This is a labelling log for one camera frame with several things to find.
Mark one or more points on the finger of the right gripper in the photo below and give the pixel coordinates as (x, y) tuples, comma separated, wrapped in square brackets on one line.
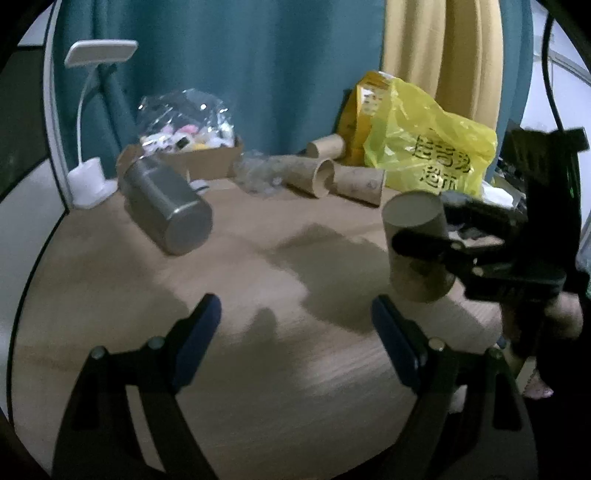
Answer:
[(454, 255), (463, 212)]

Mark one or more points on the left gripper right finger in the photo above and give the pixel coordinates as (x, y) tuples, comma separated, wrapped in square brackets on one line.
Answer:
[(468, 421)]

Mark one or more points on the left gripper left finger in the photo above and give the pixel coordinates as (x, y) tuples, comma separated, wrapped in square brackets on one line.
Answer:
[(97, 439)]

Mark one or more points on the patterned paper cup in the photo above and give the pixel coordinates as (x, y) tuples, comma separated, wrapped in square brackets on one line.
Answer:
[(415, 223)]

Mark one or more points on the front lying paper cup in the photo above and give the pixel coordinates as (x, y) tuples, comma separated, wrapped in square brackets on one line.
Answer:
[(360, 183)]

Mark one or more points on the plain back paper cup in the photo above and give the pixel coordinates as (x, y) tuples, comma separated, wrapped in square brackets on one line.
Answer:
[(328, 147)]

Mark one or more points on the open-mouth lying paper cup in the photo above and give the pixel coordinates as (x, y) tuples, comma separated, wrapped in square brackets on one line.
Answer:
[(314, 176)]

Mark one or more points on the clear patterned glass cup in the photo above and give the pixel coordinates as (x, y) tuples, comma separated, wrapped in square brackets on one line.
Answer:
[(258, 174)]

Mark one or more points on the person's hand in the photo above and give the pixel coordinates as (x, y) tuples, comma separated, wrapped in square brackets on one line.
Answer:
[(553, 334)]

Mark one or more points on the white paper packets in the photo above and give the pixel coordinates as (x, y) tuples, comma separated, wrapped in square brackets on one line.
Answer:
[(505, 195)]

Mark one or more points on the yellow plastic shopping bag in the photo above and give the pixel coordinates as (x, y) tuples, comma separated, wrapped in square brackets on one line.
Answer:
[(421, 146)]

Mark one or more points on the orange paper box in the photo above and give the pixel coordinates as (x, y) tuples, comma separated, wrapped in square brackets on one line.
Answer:
[(357, 115)]

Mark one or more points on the beige curtain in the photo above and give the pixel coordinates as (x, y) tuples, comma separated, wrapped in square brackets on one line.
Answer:
[(453, 50)]

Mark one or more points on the teal curtain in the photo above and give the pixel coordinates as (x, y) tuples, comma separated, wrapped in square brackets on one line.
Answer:
[(283, 68)]

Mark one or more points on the grey metal thermos bottle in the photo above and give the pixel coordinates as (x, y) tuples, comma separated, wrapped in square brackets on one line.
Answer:
[(165, 207)]

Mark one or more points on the cardboard box of toys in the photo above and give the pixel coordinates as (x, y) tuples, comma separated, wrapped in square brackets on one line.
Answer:
[(208, 164)]

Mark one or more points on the white desk lamp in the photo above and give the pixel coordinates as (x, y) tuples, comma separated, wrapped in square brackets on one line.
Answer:
[(102, 119)]

